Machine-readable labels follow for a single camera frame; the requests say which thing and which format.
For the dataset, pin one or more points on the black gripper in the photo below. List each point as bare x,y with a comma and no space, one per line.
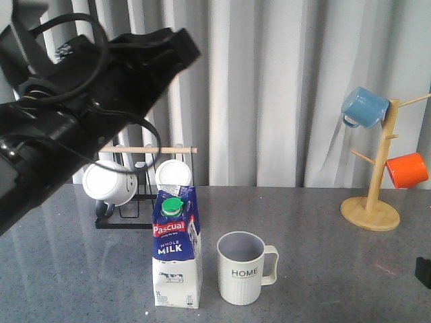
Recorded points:
138,70

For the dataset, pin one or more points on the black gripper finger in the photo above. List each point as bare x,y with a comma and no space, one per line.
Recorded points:
423,271

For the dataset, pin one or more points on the Pascual whole milk carton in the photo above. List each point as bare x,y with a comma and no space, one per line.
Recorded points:
177,266

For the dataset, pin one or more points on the cream HOME mug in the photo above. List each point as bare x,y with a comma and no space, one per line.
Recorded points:
245,265

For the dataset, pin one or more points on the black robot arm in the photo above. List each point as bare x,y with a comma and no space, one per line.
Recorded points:
26,185

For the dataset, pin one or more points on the wooden mug tree stand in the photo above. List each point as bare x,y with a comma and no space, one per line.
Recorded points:
368,212

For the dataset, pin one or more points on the white smiley face mug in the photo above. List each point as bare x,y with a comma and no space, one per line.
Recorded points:
110,185

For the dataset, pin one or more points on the orange enamel mug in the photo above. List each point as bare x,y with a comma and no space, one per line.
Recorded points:
407,171

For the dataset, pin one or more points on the white ribbed mug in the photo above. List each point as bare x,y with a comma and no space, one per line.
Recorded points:
174,172

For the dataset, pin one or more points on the grey pleated curtain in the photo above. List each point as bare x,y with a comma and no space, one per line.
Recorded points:
262,104

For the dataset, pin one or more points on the blue enamel mug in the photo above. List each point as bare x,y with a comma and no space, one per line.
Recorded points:
363,108

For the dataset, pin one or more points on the black wire mug rack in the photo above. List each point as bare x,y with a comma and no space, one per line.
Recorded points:
137,213

